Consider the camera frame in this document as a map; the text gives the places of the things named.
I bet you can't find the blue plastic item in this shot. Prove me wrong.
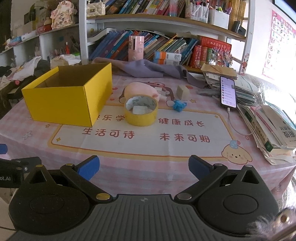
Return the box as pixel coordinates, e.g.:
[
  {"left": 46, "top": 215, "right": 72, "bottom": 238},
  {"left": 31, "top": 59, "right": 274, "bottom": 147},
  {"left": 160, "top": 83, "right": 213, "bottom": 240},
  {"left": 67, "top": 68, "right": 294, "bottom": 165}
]
[{"left": 172, "top": 100, "right": 187, "bottom": 113}]

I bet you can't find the yellow tape roll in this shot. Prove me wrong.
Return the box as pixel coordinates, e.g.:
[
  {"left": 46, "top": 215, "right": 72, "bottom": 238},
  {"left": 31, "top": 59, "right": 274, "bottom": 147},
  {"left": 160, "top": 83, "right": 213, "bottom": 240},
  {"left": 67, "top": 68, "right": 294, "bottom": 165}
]
[{"left": 124, "top": 95, "right": 158, "bottom": 126}]

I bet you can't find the pink cartoon desk mat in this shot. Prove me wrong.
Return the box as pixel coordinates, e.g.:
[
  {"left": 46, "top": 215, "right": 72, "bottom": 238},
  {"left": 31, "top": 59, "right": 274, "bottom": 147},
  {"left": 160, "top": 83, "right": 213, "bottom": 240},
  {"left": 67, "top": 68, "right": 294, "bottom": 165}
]
[{"left": 1, "top": 76, "right": 295, "bottom": 195}]

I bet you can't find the yellow cardboard box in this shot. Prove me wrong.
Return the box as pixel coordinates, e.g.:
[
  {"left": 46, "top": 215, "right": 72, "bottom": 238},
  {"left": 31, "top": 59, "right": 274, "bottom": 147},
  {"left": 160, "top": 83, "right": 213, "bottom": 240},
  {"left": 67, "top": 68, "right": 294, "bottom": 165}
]
[{"left": 22, "top": 63, "right": 112, "bottom": 127}]

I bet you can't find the stack of books and papers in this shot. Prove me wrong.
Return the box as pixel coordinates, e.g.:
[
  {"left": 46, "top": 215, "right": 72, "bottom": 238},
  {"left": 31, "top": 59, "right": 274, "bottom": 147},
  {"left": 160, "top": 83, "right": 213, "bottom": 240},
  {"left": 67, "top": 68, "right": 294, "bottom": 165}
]
[{"left": 201, "top": 69, "right": 296, "bottom": 165}]

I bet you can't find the grey utility knife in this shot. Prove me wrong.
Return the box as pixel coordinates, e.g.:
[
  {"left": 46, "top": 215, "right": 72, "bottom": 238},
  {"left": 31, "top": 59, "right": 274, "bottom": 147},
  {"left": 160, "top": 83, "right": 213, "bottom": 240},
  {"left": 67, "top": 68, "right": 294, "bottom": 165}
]
[{"left": 197, "top": 89, "right": 220, "bottom": 96}]

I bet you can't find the beige eraser block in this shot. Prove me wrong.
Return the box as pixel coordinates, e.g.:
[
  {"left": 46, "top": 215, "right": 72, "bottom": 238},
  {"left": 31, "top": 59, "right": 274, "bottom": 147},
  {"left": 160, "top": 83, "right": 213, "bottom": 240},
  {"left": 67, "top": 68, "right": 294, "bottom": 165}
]
[{"left": 176, "top": 85, "right": 190, "bottom": 100}]

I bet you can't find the white small box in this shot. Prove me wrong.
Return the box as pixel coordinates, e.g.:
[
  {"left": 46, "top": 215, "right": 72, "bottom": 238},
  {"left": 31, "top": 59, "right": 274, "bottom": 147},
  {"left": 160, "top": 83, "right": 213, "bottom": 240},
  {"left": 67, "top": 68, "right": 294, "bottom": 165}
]
[{"left": 132, "top": 105, "right": 149, "bottom": 115}]

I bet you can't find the smartphone with lit screen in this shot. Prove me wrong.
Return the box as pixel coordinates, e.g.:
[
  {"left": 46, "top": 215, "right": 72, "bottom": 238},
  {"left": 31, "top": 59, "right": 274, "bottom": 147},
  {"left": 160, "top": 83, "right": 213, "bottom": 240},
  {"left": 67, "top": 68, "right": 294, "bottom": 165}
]
[{"left": 220, "top": 76, "right": 237, "bottom": 108}]

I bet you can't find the white usb charger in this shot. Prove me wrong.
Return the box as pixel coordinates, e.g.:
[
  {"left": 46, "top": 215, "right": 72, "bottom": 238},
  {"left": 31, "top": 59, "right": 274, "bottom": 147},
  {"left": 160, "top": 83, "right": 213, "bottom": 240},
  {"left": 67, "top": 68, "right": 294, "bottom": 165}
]
[{"left": 154, "top": 87, "right": 167, "bottom": 96}]

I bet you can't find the pink plush toy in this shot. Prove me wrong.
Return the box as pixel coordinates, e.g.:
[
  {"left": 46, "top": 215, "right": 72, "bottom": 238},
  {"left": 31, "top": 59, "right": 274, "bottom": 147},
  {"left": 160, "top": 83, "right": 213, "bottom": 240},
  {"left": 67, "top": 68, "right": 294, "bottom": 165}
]
[{"left": 123, "top": 82, "right": 160, "bottom": 102}]

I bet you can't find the brown paper envelope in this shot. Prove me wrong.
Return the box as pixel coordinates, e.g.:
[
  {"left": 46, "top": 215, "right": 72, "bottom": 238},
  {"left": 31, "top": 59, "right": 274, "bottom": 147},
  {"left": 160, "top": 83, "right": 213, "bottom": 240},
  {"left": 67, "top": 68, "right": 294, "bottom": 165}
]
[{"left": 201, "top": 64, "right": 237, "bottom": 79}]

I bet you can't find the red book set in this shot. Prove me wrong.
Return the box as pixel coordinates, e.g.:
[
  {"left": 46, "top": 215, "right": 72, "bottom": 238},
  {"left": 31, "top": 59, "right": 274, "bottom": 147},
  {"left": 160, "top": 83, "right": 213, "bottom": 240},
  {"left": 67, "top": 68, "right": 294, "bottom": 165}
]
[{"left": 190, "top": 36, "right": 232, "bottom": 69}]

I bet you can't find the purple grey cloth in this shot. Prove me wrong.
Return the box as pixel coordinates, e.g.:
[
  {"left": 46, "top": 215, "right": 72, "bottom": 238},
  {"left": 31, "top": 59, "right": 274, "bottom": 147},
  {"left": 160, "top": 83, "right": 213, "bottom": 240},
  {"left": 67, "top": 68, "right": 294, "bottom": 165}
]
[{"left": 91, "top": 57, "right": 208, "bottom": 89}]

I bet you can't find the orange white boxes stack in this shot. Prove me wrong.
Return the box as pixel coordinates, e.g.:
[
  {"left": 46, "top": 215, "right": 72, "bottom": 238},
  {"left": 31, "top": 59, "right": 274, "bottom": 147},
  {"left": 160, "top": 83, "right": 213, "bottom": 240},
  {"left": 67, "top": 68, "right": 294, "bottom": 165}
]
[{"left": 153, "top": 51, "right": 182, "bottom": 66}]

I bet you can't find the white bookshelf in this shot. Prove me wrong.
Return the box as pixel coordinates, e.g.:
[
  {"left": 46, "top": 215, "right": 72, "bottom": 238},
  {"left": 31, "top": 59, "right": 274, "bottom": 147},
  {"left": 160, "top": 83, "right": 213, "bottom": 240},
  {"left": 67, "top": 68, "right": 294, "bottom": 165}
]
[{"left": 78, "top": 1, "right": 255, "bottom": 75}]

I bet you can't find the pink cylindrical container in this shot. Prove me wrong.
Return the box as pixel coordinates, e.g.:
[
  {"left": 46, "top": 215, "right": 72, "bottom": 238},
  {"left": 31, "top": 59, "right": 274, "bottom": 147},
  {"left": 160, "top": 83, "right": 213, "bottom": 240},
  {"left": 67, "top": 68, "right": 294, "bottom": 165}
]
[{"left": 128, "top": 36, "right": 144, "bottom": 62}]

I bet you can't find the pink figurine decoration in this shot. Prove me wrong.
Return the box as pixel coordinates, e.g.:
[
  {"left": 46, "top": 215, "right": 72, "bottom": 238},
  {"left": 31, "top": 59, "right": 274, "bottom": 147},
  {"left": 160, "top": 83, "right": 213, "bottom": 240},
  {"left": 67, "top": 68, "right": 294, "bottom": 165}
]
[{"left": 50, "top": 1, "right": 77, "bottom": 30}]

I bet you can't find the white pen holder box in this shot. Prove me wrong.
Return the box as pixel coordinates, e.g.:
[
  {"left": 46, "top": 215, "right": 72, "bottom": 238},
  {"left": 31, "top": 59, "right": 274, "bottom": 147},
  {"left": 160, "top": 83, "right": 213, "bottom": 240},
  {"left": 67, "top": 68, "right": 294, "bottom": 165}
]
[{"left": 208, "top": 9, "right": 229, "bottom": 29}]

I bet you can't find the white pearl handbag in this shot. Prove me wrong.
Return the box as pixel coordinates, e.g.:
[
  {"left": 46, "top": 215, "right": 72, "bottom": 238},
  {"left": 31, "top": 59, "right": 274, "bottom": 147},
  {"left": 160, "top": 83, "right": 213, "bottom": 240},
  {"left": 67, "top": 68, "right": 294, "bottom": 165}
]
[{"left": 86, "top": 1, "right": 106, "bottom": 18}]

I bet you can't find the white charging cable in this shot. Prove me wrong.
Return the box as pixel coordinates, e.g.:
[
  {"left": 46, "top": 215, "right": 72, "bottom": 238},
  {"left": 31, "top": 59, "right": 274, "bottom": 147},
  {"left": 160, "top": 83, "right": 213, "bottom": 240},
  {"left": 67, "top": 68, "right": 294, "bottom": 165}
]
[{"left": 226, "top": 107, "right": 255, "bottom": 136}]

